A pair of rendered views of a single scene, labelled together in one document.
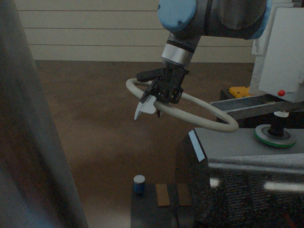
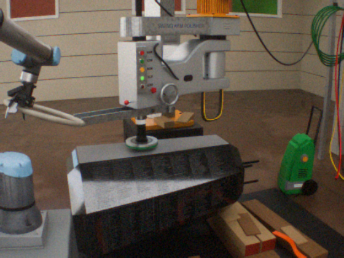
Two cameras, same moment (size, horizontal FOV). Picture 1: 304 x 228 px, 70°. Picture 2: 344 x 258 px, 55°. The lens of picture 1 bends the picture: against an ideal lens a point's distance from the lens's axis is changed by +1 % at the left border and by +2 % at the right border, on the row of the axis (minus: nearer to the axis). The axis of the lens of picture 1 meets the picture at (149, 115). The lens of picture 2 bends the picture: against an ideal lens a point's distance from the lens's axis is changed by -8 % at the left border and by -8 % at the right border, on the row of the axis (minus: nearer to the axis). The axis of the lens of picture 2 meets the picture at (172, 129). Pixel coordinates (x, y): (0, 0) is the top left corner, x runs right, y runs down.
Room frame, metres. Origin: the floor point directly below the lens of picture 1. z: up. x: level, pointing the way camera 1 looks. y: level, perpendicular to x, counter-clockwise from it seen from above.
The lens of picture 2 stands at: (-1.16, -0.31, 1.62)
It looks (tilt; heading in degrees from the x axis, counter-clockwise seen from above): 17 degrees down; 344
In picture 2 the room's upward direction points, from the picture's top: straight up
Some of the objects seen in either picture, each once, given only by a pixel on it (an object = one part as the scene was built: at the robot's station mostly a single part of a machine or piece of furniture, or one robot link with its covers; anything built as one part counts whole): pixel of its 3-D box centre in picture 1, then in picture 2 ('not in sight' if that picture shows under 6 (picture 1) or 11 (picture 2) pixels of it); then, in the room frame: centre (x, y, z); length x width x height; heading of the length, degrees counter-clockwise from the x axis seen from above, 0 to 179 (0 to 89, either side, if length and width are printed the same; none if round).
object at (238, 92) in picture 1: (262, 96); (160, 118); (1.95, -1.09, 0.76); 0.49 x 0.49 x 0.05; 3
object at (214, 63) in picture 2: not in sight; (212, 64); (1.36, -1.34, 1.32); 0.19 x 0.19 x 0.20
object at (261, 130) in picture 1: (275, 133); (141, 140); (1.10, -0.74, 0.85); 0.21 x 0.21 x 0.01
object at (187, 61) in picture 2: not in sight; (187, 72); (1.24, -1.10, 1.28); 0.74 x 0.23 x 0.49; 113
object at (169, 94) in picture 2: not in sight; (166, 93); (1.03, -0.90, 1.18); 0.15 x 0.10 x 0.15; 113
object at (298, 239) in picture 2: not in sight; (293, 234); (0.71, -1.79, 0.12); 0.25 x 0.10 x 0.01; 0
